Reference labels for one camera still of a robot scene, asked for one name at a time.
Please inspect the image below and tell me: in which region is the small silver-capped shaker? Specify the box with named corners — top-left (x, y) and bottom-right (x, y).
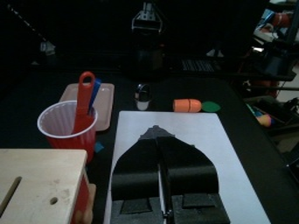
top-left (133, 83), bottom-right (153, 112)

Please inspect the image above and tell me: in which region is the colourful toy ball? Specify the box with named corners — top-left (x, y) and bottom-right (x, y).
top-left (253, 113), bottom-right (275, 128)

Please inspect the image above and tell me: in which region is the small blue flat piece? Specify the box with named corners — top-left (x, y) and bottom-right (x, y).
top-left (92, 141), bottom-right (106, 154)

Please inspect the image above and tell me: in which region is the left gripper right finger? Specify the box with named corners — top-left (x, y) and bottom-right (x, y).
top-left (156, 136), bottom-right (231, 224)

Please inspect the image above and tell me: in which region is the white plastic cutting board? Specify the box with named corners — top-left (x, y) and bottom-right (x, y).
top-left (101, 110), bottom-right (272, 224)

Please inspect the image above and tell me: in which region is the small white bracket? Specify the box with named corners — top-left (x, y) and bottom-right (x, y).
top-left (204, 47), bottom-right (225, 59)

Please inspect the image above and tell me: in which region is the red round background object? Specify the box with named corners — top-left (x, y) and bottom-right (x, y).
top-left (271, 11), bottom-right (295, 29)

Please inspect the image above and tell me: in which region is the black background shelf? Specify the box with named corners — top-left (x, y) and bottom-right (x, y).
top-left (247, 38), bottom-right (299, 83)

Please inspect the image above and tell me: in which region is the orange toy carrot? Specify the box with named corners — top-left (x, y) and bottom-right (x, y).
top-left (172, 98), bottom-right (221, 114)

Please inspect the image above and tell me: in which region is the wooden toy box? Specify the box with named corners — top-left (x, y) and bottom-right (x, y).
top-left (0, 148), bottom-right (98, 224)

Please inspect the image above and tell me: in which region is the white-printed black label sheet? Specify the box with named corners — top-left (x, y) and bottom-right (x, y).
top-left (180, 59), bottom-right (216, 73)

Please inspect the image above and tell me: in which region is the red plastic cup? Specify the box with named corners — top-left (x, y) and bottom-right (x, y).
top-left (36, 100), bottom-right (98, 165)

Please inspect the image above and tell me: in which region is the blue toy knife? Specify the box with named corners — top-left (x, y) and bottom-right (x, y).
top-left (86, 76), bottom-right (104, 116)

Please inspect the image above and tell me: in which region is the silver frame clamp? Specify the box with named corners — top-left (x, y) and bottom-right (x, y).
top-left (37, 40), bottom-right (57, 57)

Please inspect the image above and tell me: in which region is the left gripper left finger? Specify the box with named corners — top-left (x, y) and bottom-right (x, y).
top-left (109, 136), bottom-right (165, 224)

